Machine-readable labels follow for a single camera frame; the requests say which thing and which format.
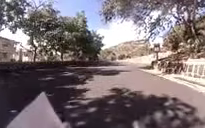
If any dark bush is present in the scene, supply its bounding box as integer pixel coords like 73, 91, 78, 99
151, 54, 188, 75

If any row of trees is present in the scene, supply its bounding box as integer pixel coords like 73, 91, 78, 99
0, 0, 105, 63

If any pale pavement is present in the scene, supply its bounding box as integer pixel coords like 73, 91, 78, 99
139, 66, 205, 97

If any pale building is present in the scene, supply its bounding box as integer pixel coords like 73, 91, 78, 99
0, 33, 34, 63

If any grey asphalt road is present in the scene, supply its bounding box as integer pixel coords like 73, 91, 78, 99
0, 62, 205, 128

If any dry hill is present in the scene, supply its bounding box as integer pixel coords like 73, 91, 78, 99
99, 39, 155, 61

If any large overhanging tree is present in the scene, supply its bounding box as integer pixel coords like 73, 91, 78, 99
99, 0, 205, 57

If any low dark wall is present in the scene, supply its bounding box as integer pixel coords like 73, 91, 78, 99
0, 60, 94, 71

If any sign on post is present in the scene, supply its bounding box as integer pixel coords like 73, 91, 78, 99
152, 43, 162, 62

